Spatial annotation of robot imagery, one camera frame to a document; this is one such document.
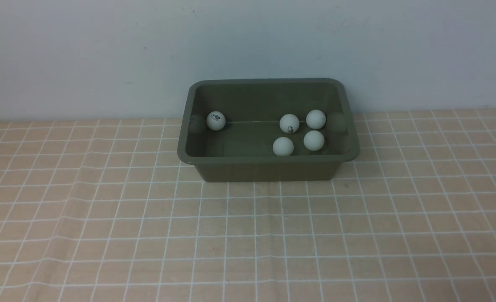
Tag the white ping-pong ball small mark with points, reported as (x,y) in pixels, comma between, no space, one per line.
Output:
(283,146)

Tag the white ping-pong ball with logo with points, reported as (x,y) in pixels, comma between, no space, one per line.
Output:
(215,121)

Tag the white ping-pong ball black logo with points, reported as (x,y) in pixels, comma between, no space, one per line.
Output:
(289,123)

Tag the white ping-pong ball plain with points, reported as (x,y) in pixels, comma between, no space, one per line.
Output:
(313,140)

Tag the olive green plastic bin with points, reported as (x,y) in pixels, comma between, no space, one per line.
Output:
(242,150)

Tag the peach grid-pattern tablecloth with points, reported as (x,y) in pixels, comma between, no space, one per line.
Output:
(104,211)

